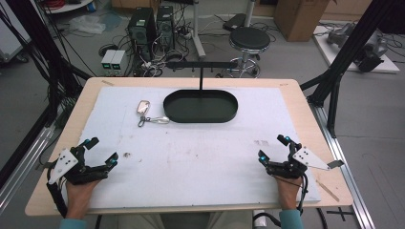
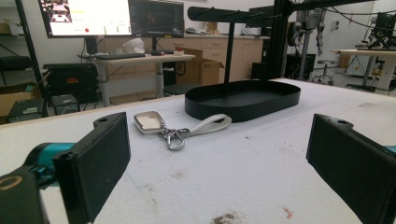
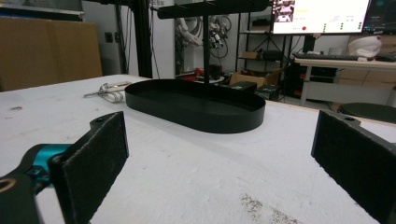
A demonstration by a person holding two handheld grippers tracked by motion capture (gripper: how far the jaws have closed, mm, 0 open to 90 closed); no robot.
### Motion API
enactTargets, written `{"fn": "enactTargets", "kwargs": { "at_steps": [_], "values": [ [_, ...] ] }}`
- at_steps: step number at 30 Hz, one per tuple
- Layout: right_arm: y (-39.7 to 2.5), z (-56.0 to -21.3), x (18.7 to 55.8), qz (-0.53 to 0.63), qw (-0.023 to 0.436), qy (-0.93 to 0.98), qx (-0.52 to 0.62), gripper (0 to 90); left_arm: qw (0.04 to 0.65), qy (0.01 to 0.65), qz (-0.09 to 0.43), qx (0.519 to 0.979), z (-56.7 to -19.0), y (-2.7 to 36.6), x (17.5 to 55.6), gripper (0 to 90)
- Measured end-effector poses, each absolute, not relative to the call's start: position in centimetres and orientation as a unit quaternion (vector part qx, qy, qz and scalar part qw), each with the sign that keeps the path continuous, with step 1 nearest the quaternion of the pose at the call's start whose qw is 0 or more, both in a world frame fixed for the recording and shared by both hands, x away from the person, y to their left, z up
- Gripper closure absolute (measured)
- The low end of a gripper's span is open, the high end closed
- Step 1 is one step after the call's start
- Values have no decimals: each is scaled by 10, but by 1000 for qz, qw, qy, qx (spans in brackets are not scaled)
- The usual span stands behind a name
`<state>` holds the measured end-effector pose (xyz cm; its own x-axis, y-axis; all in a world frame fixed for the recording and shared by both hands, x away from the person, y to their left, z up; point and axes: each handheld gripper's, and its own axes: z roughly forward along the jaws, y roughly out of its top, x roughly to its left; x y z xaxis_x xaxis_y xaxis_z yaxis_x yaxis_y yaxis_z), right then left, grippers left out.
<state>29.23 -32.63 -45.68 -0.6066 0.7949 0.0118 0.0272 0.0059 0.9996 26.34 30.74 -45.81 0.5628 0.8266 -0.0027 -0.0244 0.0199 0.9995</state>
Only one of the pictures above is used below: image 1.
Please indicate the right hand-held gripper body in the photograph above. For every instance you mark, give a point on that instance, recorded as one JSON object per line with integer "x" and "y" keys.
{"x": 297, "y": 160}

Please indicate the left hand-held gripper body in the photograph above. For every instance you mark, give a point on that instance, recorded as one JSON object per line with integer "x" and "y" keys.
{"x": 71, "y": 168}

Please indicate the black oval tray key rack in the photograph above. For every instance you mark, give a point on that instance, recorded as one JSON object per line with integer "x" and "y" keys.
{"x": 200, "y": 109}

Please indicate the person's left hand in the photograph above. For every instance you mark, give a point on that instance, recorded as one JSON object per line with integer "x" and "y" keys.
{"x": 79, "y": 197}

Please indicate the person's right hand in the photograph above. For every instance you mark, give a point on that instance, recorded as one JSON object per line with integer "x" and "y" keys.
{"x": 289, "y": 192}

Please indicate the thin wooden stick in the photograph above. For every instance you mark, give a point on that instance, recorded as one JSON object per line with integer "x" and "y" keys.
{"x": 328, "y": 191}

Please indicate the white foam mat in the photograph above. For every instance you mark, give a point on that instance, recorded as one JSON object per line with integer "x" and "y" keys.
{"x": 191, "y": 159}

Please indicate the white power supply box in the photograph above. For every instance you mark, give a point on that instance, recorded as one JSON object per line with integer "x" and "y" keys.
{"x": 107, "y": 62}
{"x": 118, "y": 62}

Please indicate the white floor board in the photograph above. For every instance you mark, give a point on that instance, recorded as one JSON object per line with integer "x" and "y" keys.
{"x": 324, "y": 51}

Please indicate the black round stool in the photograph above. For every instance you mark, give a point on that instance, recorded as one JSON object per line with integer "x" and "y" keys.
{"x": 250, "y": 38}

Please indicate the clear plastic bag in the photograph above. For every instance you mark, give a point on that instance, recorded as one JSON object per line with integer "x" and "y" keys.
{"x": 86, "y": 24}

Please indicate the black and grey device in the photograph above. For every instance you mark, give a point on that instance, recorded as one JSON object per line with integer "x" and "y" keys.
{"x": 371, "y": 55}

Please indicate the brown cardboard box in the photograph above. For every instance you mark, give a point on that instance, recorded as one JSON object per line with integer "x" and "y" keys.
{"x": 299, "y": 19}

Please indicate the large black computer tower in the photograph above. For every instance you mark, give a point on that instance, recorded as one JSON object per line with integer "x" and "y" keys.
{"x": 141, "y": 28}

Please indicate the flat black case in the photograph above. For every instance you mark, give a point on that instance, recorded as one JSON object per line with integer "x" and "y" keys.
{"x": 235, "y": 21}

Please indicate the narrow black computer tower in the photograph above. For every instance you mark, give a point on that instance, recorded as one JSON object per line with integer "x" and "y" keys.
{"x": 165, "y": 27}

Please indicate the white round table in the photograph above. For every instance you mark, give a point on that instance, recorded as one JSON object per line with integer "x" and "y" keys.
{"x": 70, "y": 6}

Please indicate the white desk leg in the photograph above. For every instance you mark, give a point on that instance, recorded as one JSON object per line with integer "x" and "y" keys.
{"x": 197, "y": 31}

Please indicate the aluminium rail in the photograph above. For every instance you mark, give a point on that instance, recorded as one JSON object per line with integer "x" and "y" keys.
{"x": 22, "y": 171}
{"x": 350, "y": 178}

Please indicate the black metal frame post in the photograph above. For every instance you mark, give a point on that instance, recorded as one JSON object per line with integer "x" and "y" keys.
{"x": 347, "y": 51}
{"x": 35, "y": 38}

